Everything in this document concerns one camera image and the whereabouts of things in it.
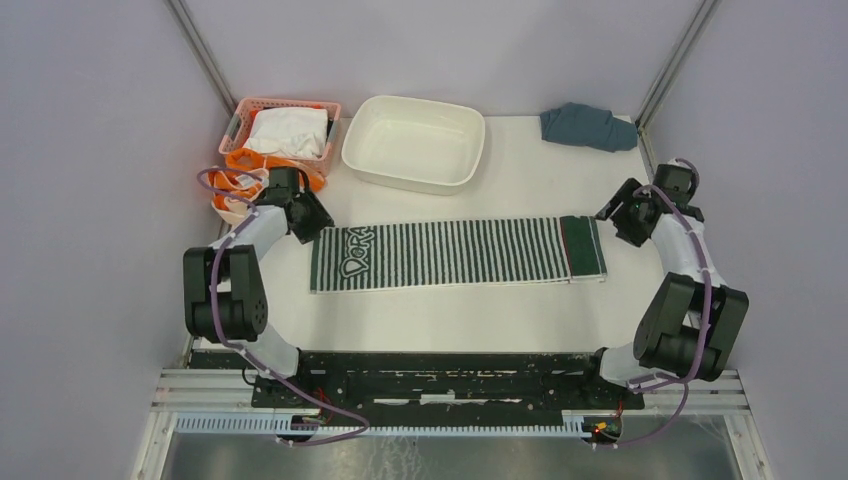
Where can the white plastic tub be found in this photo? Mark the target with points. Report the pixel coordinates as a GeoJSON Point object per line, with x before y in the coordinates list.
{"type": "Point", "coordinates": [413, 144]}

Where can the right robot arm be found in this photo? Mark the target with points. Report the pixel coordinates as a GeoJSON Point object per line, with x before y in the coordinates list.
{"type": "Point", "coordinates": [691, 324]}

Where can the blue-grey folded cloth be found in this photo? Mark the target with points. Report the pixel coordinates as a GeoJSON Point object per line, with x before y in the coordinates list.
{"type": "Point", "coordinates": [581, 125]}

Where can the aluminium frame post left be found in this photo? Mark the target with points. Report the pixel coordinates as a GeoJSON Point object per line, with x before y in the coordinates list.
{"type": "Point", "coordinates": [202, 52]}

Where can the aluminium frame post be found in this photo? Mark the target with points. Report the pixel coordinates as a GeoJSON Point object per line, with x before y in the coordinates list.
{"type": "Point", "coordinates": [202, 52]}
{"type": "Point", "coordinates": [669, 72]}

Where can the aluminium frame post right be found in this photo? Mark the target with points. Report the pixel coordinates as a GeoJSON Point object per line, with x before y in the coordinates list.
{"type": "Point", "coordinates": [669, 72]}

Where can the white cloth in basket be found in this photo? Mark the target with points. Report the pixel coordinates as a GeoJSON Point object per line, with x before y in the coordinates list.
{"type": "Point", "coordinates": [294, 132]}

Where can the green white striped towel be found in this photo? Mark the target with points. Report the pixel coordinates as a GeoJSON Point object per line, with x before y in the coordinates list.
{"type": "Point", "coordinates": [457, 252]}

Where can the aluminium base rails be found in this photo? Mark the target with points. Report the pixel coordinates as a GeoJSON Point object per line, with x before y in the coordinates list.
{"type": "Point", "coordinates": [183, 390]}

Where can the orange and cream cloth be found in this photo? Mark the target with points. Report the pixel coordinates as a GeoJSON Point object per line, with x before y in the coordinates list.
{"type": "Point", "coordinates": [244, 177]}

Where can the white slotted cable duct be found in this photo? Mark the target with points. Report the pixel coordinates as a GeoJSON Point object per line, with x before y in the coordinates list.
{"type": "Point", "coordinates": [286, 425]}

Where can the pink plastic basket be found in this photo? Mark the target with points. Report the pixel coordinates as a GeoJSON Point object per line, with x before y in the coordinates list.
{"type": "Point", "coordinates": [241, 122]}

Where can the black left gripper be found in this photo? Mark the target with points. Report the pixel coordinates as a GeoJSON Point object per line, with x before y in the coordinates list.
{"type": "Point", "coordinates": [320, 218]}

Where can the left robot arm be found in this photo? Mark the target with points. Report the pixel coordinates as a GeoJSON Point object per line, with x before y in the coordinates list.
{"type": "Point", "coordinates": [225, 300]}

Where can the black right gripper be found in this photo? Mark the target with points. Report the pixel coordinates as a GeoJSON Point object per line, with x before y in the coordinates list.
{"type": "Point", "coordinates": [627, 194]}

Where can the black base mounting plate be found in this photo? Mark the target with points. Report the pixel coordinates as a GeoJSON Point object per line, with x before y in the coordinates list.
{"type": "Point", "coordinates": [351, 382]}

